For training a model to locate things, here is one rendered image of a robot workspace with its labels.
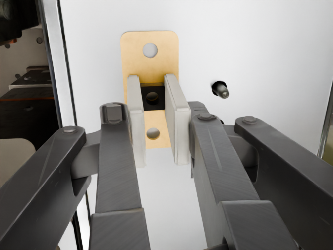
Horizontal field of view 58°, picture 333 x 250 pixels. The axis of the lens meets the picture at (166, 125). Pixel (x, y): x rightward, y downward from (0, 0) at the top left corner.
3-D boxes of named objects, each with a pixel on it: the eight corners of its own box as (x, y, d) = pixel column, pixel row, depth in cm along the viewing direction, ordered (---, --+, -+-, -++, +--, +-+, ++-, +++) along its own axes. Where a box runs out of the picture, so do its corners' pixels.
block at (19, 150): (10, 65, 49) (-129, 143, 23) (84, 63, 50) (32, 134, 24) (20, 107, 52) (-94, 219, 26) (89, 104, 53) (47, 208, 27)
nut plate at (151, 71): (119, 31, 19) (118, 33, 18) (178, 30, 20) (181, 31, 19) (128, 148, 23) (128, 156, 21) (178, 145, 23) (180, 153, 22)
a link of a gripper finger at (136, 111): (146, 168, 15) (131, 169, 15) (140, 116, 21) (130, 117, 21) (143, 110, 13) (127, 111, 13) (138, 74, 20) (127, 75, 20)
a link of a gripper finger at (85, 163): (132, 175, 13) (59, 181, 12) (130, 128, 17) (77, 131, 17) (129, 144, 12) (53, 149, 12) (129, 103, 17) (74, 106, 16)
